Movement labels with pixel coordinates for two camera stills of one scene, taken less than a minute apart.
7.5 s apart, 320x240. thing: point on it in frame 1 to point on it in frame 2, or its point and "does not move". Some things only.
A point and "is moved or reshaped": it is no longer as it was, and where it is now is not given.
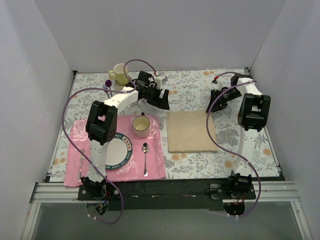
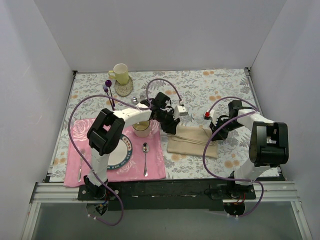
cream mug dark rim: (141, 125) does not move
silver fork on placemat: (81, 157) does not move
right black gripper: (219, 98) to (219, 129)
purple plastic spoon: (108, 83) does not move
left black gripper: (157, 96) to (169, 123)
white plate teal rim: (118, 151) does not move
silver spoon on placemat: (145, 149) does not move
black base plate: (168, 194) does not move
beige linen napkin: (188, 132) is moved or reshaped
